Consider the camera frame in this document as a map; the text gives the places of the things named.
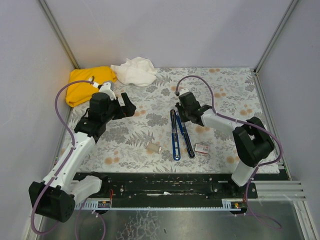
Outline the blue stapler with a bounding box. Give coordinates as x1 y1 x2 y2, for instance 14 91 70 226
170 109 195 161

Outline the red white staple box sleeve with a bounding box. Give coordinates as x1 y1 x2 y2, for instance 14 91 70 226
194 143 209 154

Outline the staple box tray with staples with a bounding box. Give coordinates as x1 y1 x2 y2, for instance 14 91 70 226
145 142 162 154

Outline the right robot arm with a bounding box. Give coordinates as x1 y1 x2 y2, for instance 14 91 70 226
175 88 275 187

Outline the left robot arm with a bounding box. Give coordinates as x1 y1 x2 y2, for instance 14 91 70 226
28 92 137 223

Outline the floral patterned table mat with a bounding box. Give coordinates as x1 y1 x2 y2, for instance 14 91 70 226
78 67 265 174

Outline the yellow t-shirt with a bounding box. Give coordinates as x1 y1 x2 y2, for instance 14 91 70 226
65 66 117 108

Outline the white crumpled cloth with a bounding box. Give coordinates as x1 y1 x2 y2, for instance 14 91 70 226
110 56 158 88

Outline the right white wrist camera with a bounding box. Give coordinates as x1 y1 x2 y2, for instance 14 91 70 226
179 88 190 96

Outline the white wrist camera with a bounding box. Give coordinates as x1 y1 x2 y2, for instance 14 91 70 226
179 88 190 96
98 81 117 101

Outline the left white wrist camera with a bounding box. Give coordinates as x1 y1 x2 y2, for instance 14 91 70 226
98 81 117 101

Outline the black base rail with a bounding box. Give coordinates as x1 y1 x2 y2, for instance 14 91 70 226
72 171 258 208

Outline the white slotted cable duct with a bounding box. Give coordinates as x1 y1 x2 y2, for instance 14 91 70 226
82 195 244 212

